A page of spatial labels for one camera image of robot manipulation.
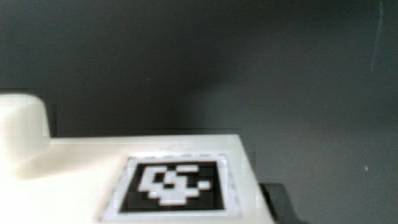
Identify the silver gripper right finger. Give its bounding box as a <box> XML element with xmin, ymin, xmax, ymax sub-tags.
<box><xmin>260</xmin><ymin>183</ymin><xmax>310</xmax><ymax>224</ymax></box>

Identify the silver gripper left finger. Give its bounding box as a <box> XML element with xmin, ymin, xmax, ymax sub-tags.
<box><xmin>0</xmin><ymin>93</ymin><xmax>52</xmax><ymax>179</ymax></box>

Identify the white drawer tray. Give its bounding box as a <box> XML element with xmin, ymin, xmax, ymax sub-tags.
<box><xmin>0</xmin><ymin>135</ymin><xmax>276</xmax><ymax>224</ymax></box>

